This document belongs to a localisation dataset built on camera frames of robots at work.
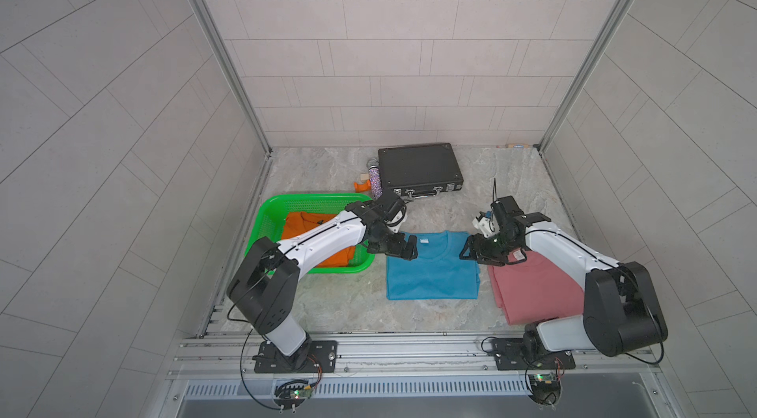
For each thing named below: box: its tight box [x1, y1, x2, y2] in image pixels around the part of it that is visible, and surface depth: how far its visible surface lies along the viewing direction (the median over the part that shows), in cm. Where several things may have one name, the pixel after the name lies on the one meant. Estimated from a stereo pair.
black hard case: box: [378, 141, 465, 200], surface depth 107 cm
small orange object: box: [353, 179, 372, 193], surface depth 104 cm
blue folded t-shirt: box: [386, 230, 481, 300], surface depth 85 cm
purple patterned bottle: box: [366, 156, 384, 201], surface depth 107 cm
